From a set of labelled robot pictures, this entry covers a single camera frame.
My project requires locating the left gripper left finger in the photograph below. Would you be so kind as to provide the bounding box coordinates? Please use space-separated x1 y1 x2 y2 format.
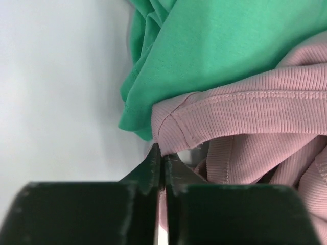
1 144 161 244

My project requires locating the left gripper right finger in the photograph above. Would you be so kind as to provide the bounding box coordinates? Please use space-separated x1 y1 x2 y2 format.
163 154 320 244

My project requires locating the green tank top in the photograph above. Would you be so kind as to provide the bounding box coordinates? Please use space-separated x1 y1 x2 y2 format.
119 1 326 141

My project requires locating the mauve pink tank top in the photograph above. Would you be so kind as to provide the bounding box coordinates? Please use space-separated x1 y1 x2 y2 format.
152 33 326 241

